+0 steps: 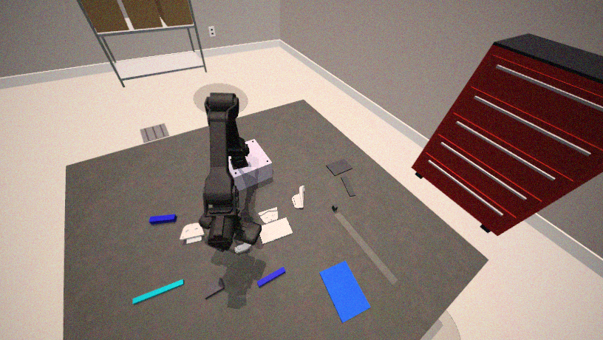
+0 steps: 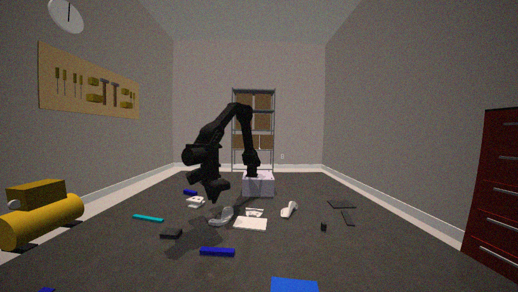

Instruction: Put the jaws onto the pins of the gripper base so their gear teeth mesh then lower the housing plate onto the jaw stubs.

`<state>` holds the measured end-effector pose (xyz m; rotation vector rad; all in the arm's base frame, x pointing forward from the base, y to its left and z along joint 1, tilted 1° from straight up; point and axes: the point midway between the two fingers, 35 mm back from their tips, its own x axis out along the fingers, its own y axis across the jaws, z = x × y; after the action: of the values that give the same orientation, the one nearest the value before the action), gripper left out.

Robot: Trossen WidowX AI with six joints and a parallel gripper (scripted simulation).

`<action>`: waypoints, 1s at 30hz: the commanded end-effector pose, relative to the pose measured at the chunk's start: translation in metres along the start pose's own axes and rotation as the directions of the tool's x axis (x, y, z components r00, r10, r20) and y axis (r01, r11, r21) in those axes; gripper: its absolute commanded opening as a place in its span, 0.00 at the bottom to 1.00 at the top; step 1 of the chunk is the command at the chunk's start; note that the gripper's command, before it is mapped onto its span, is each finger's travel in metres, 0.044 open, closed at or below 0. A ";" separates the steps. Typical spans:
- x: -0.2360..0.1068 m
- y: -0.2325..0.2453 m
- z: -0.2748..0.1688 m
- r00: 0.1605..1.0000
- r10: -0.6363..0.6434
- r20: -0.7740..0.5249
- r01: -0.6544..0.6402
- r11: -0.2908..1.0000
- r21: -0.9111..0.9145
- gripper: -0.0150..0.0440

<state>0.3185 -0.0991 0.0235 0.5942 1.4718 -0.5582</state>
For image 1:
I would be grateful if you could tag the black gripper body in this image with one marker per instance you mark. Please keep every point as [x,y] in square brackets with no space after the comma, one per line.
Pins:
[248,231]

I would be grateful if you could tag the blue flat rectangular plate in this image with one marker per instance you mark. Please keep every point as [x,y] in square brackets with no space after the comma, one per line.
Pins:
[345,292]

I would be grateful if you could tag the blue rectangular block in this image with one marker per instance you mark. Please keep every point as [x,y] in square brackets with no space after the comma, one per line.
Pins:
[163,219]

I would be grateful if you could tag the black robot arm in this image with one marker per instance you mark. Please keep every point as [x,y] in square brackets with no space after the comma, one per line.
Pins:
[219,191]

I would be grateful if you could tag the cyan flat bar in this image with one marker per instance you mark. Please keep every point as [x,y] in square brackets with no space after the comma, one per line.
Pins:
[158,292]

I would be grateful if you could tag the blue rectangular bar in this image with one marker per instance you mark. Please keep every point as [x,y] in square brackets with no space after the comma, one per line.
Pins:
[271,277]

